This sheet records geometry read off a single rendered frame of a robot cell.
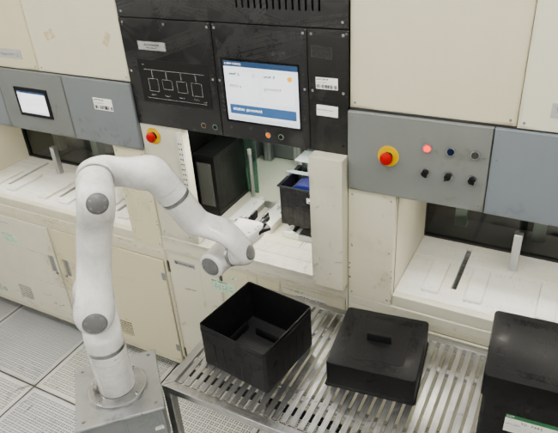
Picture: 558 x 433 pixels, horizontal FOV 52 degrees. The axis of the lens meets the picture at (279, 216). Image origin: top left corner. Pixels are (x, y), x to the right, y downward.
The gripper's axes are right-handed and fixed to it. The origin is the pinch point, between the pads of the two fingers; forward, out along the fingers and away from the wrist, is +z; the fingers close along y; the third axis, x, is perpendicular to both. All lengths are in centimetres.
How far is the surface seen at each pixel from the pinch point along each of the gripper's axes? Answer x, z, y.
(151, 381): -43, -47, -20
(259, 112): 32.3, 15.0, -5.4
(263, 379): -36, -36, 18
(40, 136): -20, 61, -180
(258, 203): -29, 52, -32
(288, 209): -17.4, 34.9, -7.4
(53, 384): -119, -18, -123
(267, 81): 43.5, 15.0, -1.5
